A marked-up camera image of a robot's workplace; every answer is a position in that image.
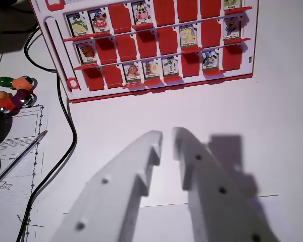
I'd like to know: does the printed white paper sheet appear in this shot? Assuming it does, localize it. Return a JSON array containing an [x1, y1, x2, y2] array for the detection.
[[0, 104, 49, 242]]

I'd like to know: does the thick black cable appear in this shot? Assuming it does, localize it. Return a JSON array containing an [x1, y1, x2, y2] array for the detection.
[[16, 26, 78, 242]]

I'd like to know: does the colourful bead toy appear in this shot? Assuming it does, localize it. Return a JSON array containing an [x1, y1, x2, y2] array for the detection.
[[0, 75, 38, 114]]

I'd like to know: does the thin black cable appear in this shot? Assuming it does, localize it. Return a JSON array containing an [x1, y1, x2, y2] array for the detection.
[[65, 97, 72, 119]]

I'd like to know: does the red and white game board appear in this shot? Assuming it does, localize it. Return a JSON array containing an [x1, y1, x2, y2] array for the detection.
[[29, 0, 260, 104]]

